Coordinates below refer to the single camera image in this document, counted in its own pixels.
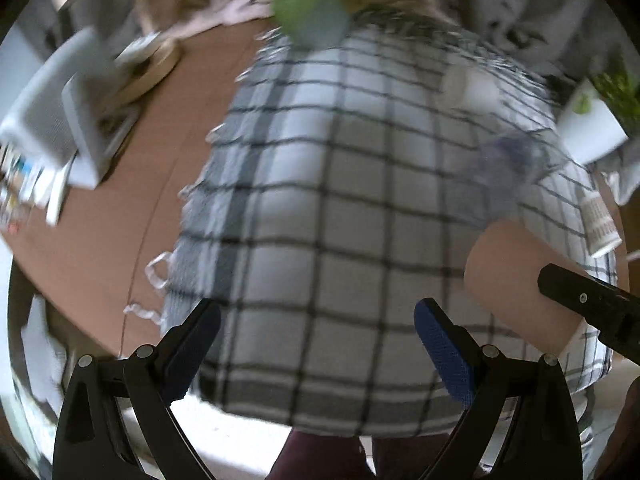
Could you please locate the green vase with yellow flowers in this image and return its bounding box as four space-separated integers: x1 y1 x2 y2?
215 0 426 52

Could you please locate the white patterned cup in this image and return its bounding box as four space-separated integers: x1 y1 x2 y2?
580 191 623 256

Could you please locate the checked grey white tablecloth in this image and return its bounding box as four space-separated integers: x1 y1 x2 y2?
161 10 619 437

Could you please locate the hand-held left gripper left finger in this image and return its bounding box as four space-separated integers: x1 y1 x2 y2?
52 299 222 480

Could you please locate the round wooden tray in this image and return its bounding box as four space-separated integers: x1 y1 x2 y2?
102 32 182 106

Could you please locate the white planter with green plant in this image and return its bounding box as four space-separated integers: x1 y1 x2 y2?
556 62 640 166

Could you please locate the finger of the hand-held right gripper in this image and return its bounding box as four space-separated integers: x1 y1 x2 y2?
537 263 640 361

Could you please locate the stack of colourful booklets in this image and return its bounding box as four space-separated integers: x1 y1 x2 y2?
0 142 68 233

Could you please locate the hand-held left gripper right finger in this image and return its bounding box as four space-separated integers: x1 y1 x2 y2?
414 298 584 480

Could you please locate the blue glass cup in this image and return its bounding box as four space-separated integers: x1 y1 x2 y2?
462 130 568 228

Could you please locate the pink cup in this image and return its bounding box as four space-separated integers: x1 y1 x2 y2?
463 220 595 361

